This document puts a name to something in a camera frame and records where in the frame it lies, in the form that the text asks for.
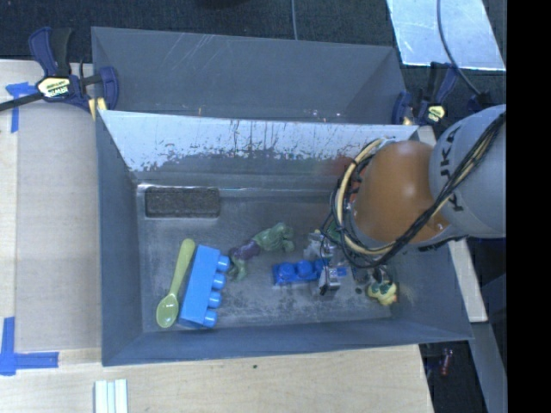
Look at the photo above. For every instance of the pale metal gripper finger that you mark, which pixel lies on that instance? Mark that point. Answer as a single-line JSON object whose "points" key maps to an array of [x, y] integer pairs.
{"points": [[330, 283], [317, 248]]}

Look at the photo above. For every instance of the yellow toy animal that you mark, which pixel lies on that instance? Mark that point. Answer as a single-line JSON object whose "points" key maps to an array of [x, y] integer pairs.
{"points": [[384, 293]]}

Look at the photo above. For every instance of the dark green flat block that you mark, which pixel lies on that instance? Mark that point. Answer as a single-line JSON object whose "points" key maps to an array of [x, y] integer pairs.
{"points": [[182, 202]]}

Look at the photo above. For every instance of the light green plastic spoon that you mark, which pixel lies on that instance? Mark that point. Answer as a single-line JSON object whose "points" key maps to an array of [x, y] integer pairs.
{"points": [[167, 310]]}

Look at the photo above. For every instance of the green toy figure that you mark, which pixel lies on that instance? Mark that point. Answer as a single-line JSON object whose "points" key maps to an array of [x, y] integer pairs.
{"points": [[271, 237]]}

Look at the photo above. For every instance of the grey metal bin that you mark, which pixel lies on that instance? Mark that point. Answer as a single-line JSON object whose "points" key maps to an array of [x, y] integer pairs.
{"points": [[241, 80]]}

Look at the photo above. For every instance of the dark blue toy brick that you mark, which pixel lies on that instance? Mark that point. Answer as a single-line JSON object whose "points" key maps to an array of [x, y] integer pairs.
{"points": [[295, 271]]}

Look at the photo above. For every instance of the light blue toy brick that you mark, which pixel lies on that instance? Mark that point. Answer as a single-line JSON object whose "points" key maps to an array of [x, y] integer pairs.
{"points": [[200, 286]]}

